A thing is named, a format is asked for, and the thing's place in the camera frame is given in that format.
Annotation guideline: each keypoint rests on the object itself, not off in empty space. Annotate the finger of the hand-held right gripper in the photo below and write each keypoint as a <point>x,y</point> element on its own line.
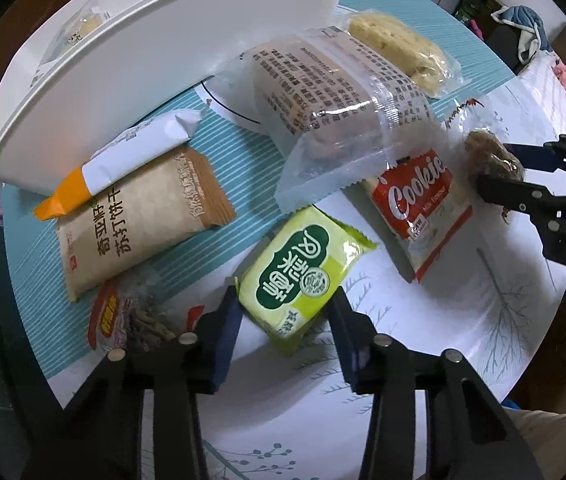
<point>508,192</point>
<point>523,157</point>

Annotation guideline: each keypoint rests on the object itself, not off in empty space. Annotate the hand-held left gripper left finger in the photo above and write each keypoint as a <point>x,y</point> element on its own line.
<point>225,345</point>

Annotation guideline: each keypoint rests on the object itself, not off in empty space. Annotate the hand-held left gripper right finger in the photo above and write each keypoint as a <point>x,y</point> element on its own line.
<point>348,347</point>

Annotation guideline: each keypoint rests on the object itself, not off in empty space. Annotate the clear nut date packet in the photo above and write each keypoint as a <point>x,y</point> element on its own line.
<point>485,150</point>

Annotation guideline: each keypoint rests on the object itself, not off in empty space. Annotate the green rice cracker packet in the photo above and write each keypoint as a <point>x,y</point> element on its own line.
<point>298,280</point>

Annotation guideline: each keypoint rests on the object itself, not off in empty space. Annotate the red and white cookie packet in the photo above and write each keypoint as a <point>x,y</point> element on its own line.
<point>413,205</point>

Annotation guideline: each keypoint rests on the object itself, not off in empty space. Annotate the red label seed packet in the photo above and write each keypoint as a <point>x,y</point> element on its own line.
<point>128,320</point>

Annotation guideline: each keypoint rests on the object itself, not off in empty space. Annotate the brown cracker packet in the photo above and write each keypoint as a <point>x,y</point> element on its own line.
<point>138,220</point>

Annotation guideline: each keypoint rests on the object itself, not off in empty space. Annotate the yellow puffed cake packet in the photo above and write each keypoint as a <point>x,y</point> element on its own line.
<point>403,47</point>

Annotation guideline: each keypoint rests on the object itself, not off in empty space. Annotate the clear bread packet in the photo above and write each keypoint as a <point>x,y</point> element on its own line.
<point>323,100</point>

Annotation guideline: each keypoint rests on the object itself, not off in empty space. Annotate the orange and white snack packet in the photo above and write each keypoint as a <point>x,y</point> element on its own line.
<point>128,155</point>

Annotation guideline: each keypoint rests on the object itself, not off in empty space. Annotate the white plastic bin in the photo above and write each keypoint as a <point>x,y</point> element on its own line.
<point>138,85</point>

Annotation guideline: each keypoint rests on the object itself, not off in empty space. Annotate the large yellow cake packet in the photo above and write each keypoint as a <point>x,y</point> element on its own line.
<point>83,25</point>

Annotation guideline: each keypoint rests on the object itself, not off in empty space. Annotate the pink plastic toy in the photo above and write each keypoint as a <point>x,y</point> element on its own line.
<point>475,26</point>

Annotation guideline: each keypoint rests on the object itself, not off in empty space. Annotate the blue and white clothing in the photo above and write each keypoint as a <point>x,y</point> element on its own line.
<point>523,17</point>

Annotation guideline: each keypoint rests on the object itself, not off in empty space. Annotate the person's beige trousers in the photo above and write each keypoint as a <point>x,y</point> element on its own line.
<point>558,442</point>

